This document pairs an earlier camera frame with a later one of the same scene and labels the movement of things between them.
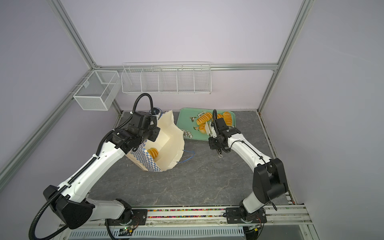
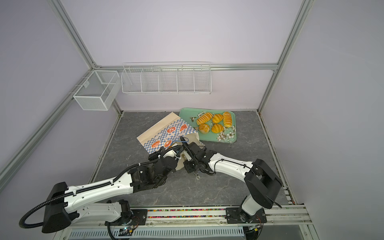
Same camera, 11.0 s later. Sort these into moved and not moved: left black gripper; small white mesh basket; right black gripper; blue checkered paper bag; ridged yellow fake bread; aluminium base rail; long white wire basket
Moved: left black gripper; blue checkered paper bag; right black gripper
Not moved: long white wire basket; aluminium base rail; ridged yellow fake bread; small white mesh basket
